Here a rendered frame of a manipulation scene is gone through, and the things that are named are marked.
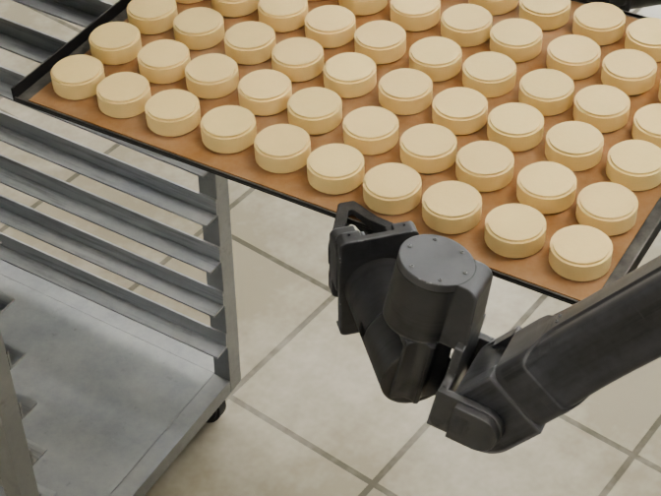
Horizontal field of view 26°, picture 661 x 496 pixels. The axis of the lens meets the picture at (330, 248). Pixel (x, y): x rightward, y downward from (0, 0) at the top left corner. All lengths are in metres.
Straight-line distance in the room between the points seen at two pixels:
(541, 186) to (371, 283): 0.19
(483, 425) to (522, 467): 1.29
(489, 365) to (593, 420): 1.34
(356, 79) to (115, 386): 1.03
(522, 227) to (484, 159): 0.09
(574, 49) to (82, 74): 0.46
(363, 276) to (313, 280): 1.47
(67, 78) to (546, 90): 0.44
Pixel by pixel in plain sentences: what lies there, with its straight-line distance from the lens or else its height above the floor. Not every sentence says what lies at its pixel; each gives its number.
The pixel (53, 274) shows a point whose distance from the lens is 2.32.
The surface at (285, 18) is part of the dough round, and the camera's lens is 1.42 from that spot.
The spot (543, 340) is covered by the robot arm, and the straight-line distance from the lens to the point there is 1.02.
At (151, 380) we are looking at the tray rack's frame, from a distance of 2.25.
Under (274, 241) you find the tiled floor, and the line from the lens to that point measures 2.67.
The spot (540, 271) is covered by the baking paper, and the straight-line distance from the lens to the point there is 1.17.
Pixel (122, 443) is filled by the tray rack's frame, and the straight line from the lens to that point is 2.18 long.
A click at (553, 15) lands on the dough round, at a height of 1.04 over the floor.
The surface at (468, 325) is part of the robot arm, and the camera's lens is 1.04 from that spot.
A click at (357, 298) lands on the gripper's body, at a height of 1.03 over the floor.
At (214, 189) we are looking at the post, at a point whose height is 0.54.
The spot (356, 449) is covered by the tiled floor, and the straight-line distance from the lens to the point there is 2.34.
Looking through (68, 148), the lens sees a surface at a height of 0.51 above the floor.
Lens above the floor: 1.84
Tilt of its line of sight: 44 degrees down
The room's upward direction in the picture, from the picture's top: straight up
